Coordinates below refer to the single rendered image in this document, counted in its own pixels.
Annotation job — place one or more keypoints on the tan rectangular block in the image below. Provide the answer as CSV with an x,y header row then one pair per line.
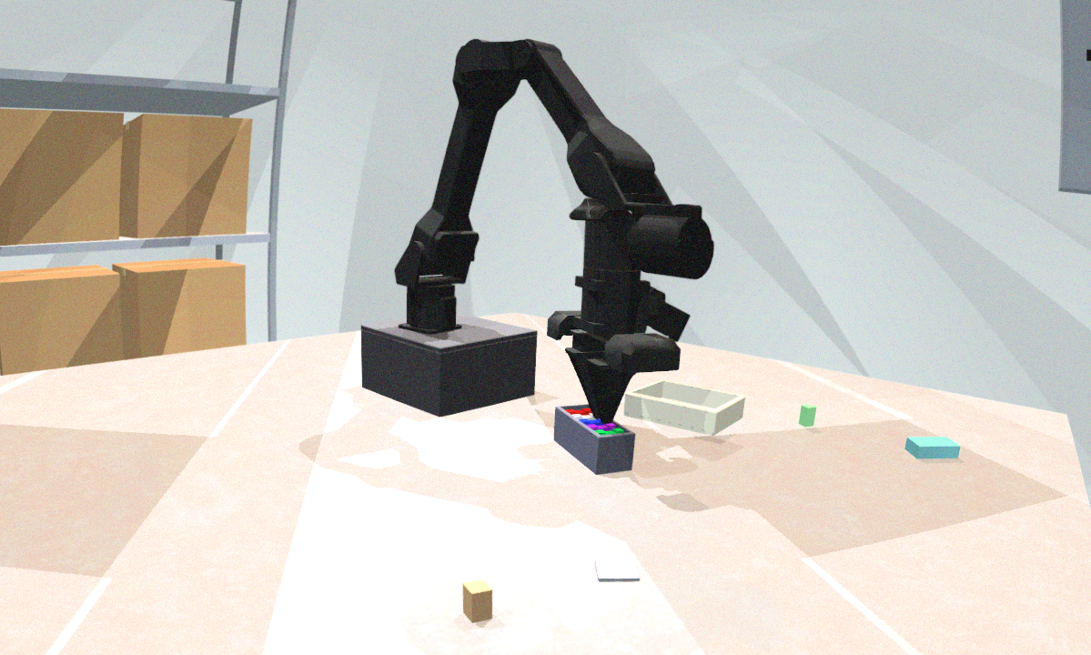
x,y
477,600

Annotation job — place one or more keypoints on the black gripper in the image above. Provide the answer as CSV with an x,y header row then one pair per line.
x,y
608,346

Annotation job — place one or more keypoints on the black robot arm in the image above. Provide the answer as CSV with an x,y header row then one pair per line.
x,y
611,169

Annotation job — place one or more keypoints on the light blue flat block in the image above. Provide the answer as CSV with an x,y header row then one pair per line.
x,y
932,448

